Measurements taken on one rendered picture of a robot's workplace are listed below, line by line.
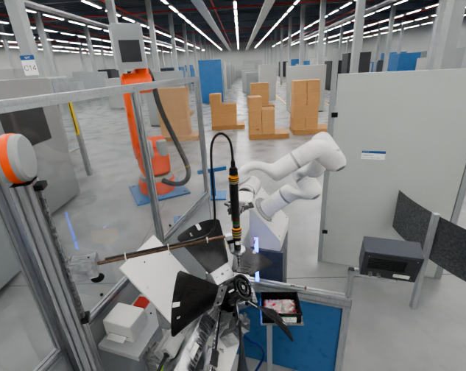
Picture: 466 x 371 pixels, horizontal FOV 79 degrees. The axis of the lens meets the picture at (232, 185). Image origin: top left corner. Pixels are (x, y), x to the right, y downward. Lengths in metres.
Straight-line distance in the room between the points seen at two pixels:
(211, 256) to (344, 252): 2.29
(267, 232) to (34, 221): 1.33
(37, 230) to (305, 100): 8.66
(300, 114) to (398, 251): 7.97
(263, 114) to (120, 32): 5.01
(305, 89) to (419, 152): 6.59
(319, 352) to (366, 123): 1.90
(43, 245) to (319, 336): 1.65
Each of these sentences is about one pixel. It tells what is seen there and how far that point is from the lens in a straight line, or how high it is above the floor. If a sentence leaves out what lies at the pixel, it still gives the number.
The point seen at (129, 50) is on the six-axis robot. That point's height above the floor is 2.41.
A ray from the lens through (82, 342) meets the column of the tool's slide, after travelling 1.50.
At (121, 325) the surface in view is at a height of 0.97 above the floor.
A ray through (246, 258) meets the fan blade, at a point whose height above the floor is 1.18.
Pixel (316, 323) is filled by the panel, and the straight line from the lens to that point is 2.05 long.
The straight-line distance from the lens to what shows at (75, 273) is 1.27.
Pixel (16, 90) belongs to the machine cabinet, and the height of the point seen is 1.95.
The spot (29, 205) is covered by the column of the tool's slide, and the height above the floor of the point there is 1.73.
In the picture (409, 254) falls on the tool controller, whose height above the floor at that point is 1.23.
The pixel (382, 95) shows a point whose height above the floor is 1.81.
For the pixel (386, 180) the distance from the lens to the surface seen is 3.07.
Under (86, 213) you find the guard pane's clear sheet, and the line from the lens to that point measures 1.54.
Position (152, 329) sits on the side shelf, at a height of 0.86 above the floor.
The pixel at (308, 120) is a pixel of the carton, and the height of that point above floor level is 0.41.
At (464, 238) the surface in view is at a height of 0.87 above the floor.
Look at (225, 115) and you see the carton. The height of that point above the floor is 0.47.
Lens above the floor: 2.12
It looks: 23 degrees down
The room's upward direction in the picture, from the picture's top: 3 degrees counter-clockwise
